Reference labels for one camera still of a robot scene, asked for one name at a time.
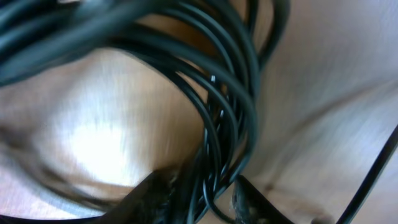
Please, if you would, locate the black left camera cable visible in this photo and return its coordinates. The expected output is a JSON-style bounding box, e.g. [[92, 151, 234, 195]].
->
[[335, 124, 398, 224]]

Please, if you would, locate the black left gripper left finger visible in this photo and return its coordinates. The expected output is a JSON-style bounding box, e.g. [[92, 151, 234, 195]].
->
[[93, 169, 181, 224]]

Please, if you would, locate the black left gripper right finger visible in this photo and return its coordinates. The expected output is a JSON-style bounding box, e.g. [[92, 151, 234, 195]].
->
[[232, 175, 293, 224]]

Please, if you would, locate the black cable bundle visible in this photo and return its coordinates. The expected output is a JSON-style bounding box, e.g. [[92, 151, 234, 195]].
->
[[0, 0, 292, 224]]

